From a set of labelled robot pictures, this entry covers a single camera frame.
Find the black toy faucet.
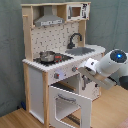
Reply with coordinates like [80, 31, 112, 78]
[67, 33, 82, 49]

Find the grey range hood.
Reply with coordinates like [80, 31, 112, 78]
[34, 5, 64, 27]

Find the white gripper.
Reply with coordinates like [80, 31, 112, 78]
[78, 58, 116, 90]

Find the toy microwave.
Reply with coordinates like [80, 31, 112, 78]
[67, 3, 90, 21]

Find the black toy stovetop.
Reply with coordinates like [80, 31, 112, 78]
[34, 53, 71, 66]

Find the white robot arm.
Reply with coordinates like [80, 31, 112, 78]
[78, 49, 128, 90]

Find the grey toy sink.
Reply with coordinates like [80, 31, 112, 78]
[66, 47, 94, 56]

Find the white oven door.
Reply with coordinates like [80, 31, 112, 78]
[49, 86, 92, 128]

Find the white cabinet door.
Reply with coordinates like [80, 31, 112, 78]
[80, 75, 101, 100]

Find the wooden toy kitchen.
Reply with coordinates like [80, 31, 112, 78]
[22, 2, 105, 128]

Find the silver toy pot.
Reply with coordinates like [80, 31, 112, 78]
[40, 51, 55, 62]

